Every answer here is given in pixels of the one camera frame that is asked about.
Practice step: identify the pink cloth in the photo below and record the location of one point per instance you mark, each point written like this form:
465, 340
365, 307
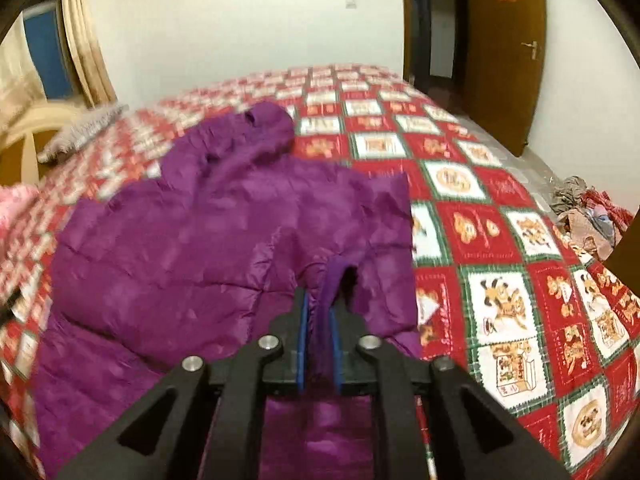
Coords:
14, 210

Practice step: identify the brown wooden cabinet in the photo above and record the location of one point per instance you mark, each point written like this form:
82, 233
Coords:
625, 255

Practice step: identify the pile of clothes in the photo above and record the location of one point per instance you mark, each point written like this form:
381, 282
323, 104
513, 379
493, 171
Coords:
585, 210

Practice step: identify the wooden door frame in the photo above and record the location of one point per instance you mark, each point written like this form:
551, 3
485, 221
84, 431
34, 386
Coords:
406, 20

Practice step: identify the brown wooden door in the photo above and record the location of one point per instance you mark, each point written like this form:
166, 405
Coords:
500, 85

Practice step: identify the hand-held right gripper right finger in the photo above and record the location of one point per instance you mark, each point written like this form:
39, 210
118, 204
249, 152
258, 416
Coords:
336, 350

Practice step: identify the red checked printed blanket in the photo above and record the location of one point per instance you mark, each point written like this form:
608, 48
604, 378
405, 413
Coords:
500, 260

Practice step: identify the cream bed headboard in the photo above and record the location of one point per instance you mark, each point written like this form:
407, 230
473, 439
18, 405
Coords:
30, 125

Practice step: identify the beige patterned curtain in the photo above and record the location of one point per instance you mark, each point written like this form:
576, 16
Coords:
85, 50

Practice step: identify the purple down jacket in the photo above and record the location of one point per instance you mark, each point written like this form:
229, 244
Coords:
200, 220

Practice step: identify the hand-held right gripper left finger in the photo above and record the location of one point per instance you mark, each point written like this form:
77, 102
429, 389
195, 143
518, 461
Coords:
300, 345

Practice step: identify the grey striped pillow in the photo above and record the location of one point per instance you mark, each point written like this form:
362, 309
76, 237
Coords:
80, 132

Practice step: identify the window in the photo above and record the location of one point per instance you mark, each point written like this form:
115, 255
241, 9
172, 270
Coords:
45, 50

